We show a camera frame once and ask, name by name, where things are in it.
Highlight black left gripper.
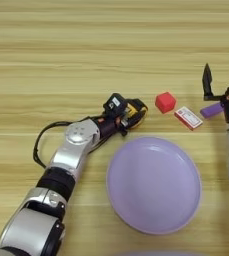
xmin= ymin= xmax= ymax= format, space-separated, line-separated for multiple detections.
xmin=97 ymin=98 xmax=147 ymax=138

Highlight purple rectangular block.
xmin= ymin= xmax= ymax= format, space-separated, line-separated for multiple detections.
xmin=199 ymin=101 xmax=225 ymax=120

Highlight red cube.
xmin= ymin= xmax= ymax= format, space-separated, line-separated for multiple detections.
xmin=154 ymin=91 xmax=177 ymax=114

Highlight purple round plate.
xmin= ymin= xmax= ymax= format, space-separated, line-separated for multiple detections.
xmin=105 ymin=136 xmax=203 ymax=235

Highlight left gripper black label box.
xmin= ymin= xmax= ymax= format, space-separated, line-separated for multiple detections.
xmin=102 ymin=92 xmax=128 ymax=118

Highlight red white card box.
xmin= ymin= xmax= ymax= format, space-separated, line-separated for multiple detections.
xmin=174 ymin=106 xmax=204 ymax=132

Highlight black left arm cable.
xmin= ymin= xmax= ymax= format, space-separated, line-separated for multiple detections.
xmin=33 ymin=114 xmax=102 ymax=169

